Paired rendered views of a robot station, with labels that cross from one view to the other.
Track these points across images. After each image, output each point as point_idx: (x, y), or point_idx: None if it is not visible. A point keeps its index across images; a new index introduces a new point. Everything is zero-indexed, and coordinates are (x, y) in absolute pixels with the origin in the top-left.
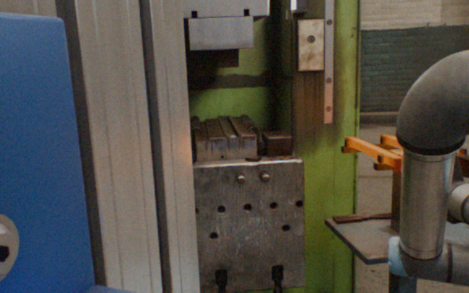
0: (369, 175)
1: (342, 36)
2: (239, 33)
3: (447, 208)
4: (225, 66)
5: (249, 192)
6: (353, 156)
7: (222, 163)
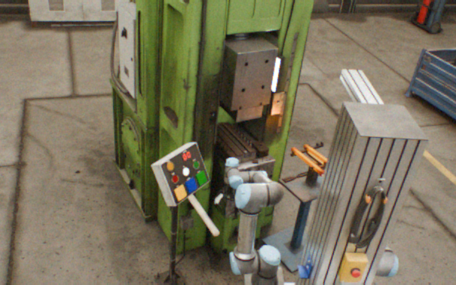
0: None
1: (289, 96)
2: (256, 112)
3: None
4: None
5: None
6: (285, 144)
7: (244, 167)
